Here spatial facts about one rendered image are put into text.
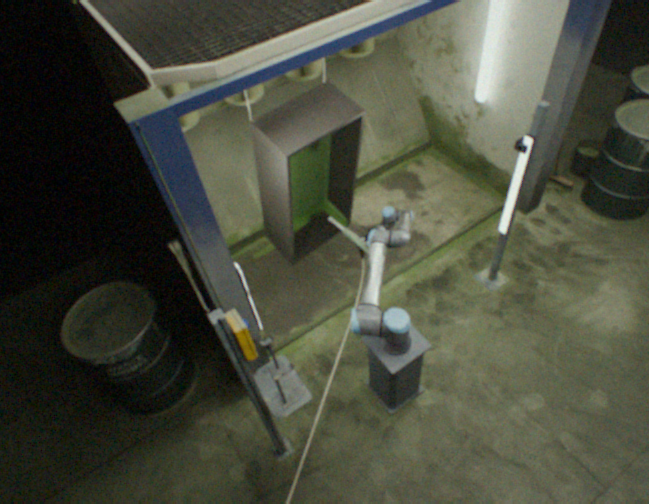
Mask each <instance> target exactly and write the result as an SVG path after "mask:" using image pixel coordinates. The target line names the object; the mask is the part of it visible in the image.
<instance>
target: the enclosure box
mask: <svg viewBox="0 0 649 504"><path fill-rule="evenodd" d="M365 114H366V110H365V109H364V108H362V107H361V106H360V105H359V104H357V103H356V102H355V101H354V100H352V99H351V98H350V97H348V96H347V95H346V94H345V93H343V92H342V91H341V90H340V89H338V88H337V87H336V86H335V85H333V84H332V83H331V82H330V81H326V82H324V83H322V84H320V85H318V86H316V87H314V88H313V89H311V90H309V91H307V92H305V93H303V94H301V95H299V96H297V97H295V98H294V99H292V100H290V101H288V102H286V103H284V104H282V105H280V106H278V107H276V108H275V109H273V110H271V111H269V112H267V113H265V114H263V115H261V116H259V117H258V118H256V119H254V121H255V122H253V120H252V121H250V127H251V134H252V142H253V149H254V156H255V163H256V171H257V178H258V185H259V192H260V200H261V207H262V214H263V221H264V229H265V236H266V237H267V239H268V240H269V241H270V242H271V243H272V244H273V245H274V246H275V247H276V248H277V249H278V250H279V252H280V253H281V254H282V255H283V256H284V257H285V258H286V259H287V260H288V261H289V262H290V263H291V265H292V266H293V265H294V264H296V263H297V262H299V261H300V260H301V259H303V258H304V257H306V256H307V255H309V254H310V253H312V252H313V251H314V250H316V249H317V248H319V247H320V246H322V245H323V244H324V243H326V242H327V241H329V240H330V239H332V238H333V237H335V236H336V235H337V234H339V233H340V232H342V230H341V229H340V228H339V227H338V226H336V225H335V224H334V223H333V222H331V221H329V220H328V219H329V217H332V218H333V219H334V220H335V221H336V222H337V223H339V224H340V225H341V226H342V227H344V228H348V227H349V226H350V222H351V215H352V208H353V201H354V194H355V186H356V179H357V172H358V165H359V158H360V150H361V143H362V136H363V129H364V122H365Z"/></svg>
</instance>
